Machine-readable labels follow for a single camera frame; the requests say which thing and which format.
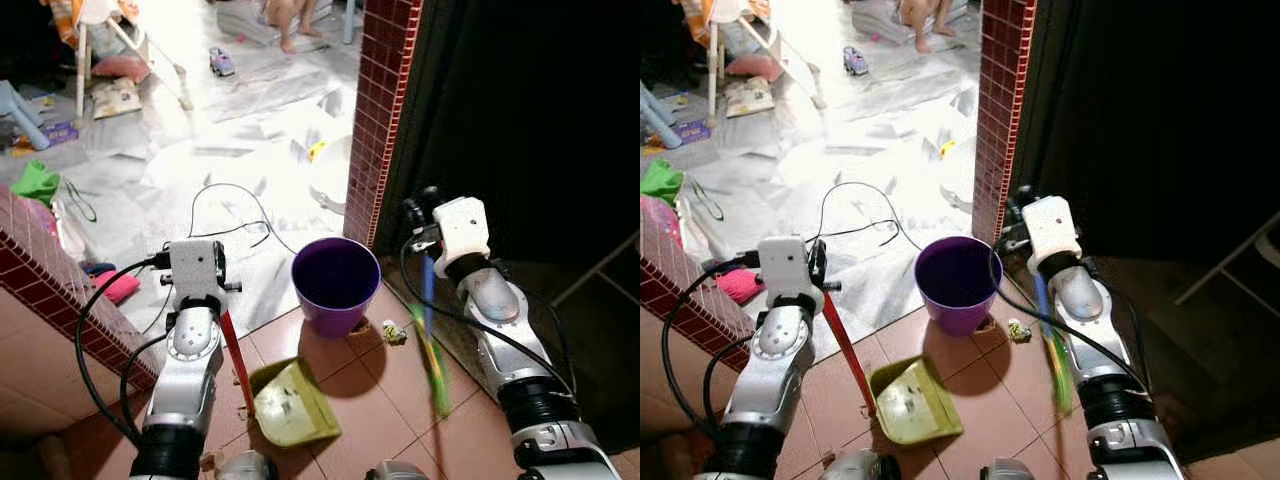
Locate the green broom with blue handle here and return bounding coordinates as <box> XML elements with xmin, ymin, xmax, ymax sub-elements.
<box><xmin>1030</xmin><ymin>270</ymin><xmax>1076</xmax><ymax>413</ymax></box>
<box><xmin>408</xmin><ymin>255</ymin><xmax>453</xmax><ymax>418</ymax></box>

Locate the green dustpan with red handle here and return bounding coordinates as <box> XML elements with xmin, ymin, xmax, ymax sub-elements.
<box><xmin>218</xmin><ymin>310</ymin><xmax>343</xmax><ymax>448</ymax></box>
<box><xmin>822</xmin><ymin>292</ymin><xmax>966</xmax><ymax>446</ymax></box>

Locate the pink cloth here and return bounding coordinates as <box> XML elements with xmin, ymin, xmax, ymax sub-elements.
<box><xmin>92</xmin><ymin>268</ymin><xmax>141</xmax><ymax>304</ymax></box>
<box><xmin>715</xmin><ymin>268</ymin><xmax>766</xmax><ymax>304</ymax></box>

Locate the purple plastic bucket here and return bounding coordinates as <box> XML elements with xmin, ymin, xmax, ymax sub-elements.
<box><xmin>914</xmin><ymin>236</ymin><xmax>1004</xmax><ymax>337</ymax></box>
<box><xmin>292</xmin><ymin>237</ymin><xmax>382</xmax><ymax>339</ymax></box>

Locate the dark door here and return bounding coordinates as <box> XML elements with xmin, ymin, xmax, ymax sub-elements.
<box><xmin>1000</xmin><ymin>0</ymin><xmax>1280</xmax><ymax>441</ymax></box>
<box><xmin>375</xmin><ymin>0</ymin><xmax>641</xmax><ymax>451</ymax></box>

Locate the green cloth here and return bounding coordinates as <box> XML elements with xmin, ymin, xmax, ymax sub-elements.
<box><xmin>12</xmin><ymin>160</ymin><xmax>61</xmax><ymax>206</ymax></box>
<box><xmin>643</xmin><ymin>158</ymin><xmax>686</xmax><ymax>206</ymax></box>

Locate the printed beige bag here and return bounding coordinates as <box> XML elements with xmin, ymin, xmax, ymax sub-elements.
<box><xmin>92</xmin><ymin>78</ymin><xmax>143</xmax><ymax>119</ymax></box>
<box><xmin>725</xmin><ymin>78</ymin><xmax>776</xmax><ymax>118</ymax></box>

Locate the grey robot left leg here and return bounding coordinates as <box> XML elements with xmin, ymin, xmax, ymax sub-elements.
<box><xmin>215</xmin><ymin>450</ymin><xmax>281</xmax><ymax>480</ymax></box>
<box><xmin>820</xmin><ymin>448</ymin><xmax>896</xmax><ymax>480</ymax></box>

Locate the grey robot leg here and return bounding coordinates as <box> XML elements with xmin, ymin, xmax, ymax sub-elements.
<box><xmin>215</xmin><ymin>450</ymin><xmax>281</xmax><ymax>480</ymax></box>
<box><xmin>820</xmin><ymin>448</ymin><xmax>896</xmax><ymax>480</ymax></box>
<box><xmin>980</xmin><ymin>458</ymin><xmax>1046</xmax><ymax>480</ymax></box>
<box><xmin>365</xmin><ymin>460</ymin><xmax>431</xmax><ymax>480</ymax></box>

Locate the seated person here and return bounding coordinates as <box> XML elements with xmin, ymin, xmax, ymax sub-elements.
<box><xmin>897</xmin><ymin>0</ymin><xmax>963</xmax><ymax>54</ymax></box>
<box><xmin>262</xmin><ymin>0</ymin><xmax>326</xmax><ymax>54</ymax></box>

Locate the pink cushion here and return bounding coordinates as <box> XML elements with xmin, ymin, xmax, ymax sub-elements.
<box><xmin>725</xmin><ymin>53</ymin><xmax>784</xmax><ymax>81</ymax></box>
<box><xmin>92</xmin><ymin>55</ymin><xmax>151</xmax><ymax>83</ymax></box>

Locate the light blue plastic stool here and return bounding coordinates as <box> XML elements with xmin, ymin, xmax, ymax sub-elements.
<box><xmin>640</xmin><ymin>82</ymin><xmax>687</xmax><ymax>149</ymax></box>
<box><xmin>0</xmin><ymin>80</ymin><xmax>51</xmax><ymax>151</ymax></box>

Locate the grey robot right leg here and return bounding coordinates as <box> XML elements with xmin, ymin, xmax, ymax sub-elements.
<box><xmin>365</xmin><ymin>460</ymin><xmax>431</xmax><ymax>480</ymax></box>
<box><xmin>980</xmin><ymin>458</ymin><xmax>1046</xmax><ymax>480</ymax></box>

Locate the white chair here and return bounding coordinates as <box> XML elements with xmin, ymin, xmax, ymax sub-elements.
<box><xmin>75</xmin><ymin>0</ymin><xmax>196</xmax><ymax>121</ymax></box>
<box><xmin>708</xmin><ymin>0</ymin><xmax>829</xmax><ymax>116</ymax></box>

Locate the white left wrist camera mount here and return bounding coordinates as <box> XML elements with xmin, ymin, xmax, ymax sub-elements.
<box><xmin>167</xmin><ymin>238</ymin><xmax>226</xmax><ymax>301</ymax></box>
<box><xmin>757</xmin><ymin>236</ymin><xmax>813</xmax><ymax>301</ymax></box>

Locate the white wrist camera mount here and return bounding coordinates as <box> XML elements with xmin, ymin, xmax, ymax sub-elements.
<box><xmin>167</xmin><ymin>238</ymin><xmax>226</xmax><ymax>301</ymax></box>
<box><xmin>432</xmin><ymin>197</ymin><xmax>491</xmax><ymax>263</ymax></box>
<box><xmin>757</xmin><ymin>236</ymin><xmax>813</xmax><ymax>301</ymax></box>
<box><xmin>1025</xmin><ymin>195</ymin><xmax>1083</xmax><ymax>263</ymax></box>

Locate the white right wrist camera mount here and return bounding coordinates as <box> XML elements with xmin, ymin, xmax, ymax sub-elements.
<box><xmin>432</xmin><ymin>197</ymin><xmax>491</xmax><ymax>263</ymax></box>
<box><xmin>1025</xmin><ymin>195</ymin><xmax>1083</xmax><ymax>263</ymax></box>

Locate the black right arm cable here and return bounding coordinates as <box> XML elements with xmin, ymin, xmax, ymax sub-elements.
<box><xmin>988</xmin><ymin>235</ymin><xmax>1151</xmax><ymax>396</ymax></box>
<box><xmin>400</xmin><ymin>235</ymin><xmax>581</xmax><ymax>401</ymax></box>

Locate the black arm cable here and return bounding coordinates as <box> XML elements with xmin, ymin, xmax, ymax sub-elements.
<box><xmin>988</xmin><ymin>235</ymin><xmax>1151</xmax><ymax>396</ymax></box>
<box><xmin>400</xmin><ymin>235</ymin><xmax>581</xmax><ymax>401</ymax></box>
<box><xmin>74</xmin><ymin>255</ymin><xmax>173</xmax><ymax>448</ymax></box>
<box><xmin>662</xmin><ymin>255</ymin><xmax>761</xmax><ymax>446</ymax></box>

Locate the black floor cable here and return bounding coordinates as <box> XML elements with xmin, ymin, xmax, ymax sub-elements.
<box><xmin>188</xmin><ymin>183</ymin><xmax>296</xmax><ymax>256</ymax></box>
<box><xmin>820</xmin><ymin>181</ymin><xmax>926</xmax><ymax>253</ymax></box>

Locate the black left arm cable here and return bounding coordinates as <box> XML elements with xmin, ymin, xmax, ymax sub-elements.
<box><xmin>662</xmin><ymin>255</ymin><xmax>761</xmax><ymax>446</ymax></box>
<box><xmin>74</xmin><ymin>255</ymin><xmax>173</xmax><ymax>448</ymax></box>

